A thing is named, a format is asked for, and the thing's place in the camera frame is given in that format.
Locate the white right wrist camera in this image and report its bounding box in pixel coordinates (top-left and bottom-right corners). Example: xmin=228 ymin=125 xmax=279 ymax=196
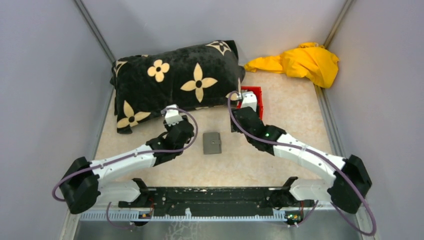
xmin=237 ymin=91 xmax=258 ymax=112

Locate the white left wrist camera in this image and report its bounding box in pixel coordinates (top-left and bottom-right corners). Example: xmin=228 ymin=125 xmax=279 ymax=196
xmin=161 ymin=104 xmax=183 ymax=126

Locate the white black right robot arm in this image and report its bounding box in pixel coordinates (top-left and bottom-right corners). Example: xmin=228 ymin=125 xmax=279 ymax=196
xmin=229 ymin=107 xmax=372 ymax=214

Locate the red plastic bin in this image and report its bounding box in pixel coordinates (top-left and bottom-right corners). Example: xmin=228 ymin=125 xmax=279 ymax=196
xmin=241 ymin=86 xmax=264 ymax=120

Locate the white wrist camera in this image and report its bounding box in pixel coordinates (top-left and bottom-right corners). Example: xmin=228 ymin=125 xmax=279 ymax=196
xmin=161 ymin=104 xmax=183 ymax=126
xmin=237 ymin=91 xmax=258 ymax=112

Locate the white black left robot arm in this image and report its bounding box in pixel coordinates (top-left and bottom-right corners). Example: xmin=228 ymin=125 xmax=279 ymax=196
xmin=52 ymin=119 xmax=199 ymax=215

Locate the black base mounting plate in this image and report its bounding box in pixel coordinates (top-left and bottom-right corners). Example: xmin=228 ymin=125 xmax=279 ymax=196
xmin=118 ymin=186 xmax=315 ymax=217

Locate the yellow cloth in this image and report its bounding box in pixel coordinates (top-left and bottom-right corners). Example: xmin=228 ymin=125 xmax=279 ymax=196
xmin=244 ymin=42 xmax=340 ymax=89

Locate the black floral pillow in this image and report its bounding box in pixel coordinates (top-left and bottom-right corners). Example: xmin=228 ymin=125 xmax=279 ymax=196
xmin=110 ymin=40 xmax=246 ymax=134

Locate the grey leather card holder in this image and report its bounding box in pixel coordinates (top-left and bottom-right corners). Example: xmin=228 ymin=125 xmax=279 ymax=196
xmin=202 ymin=132 xmax=222 ymax=155

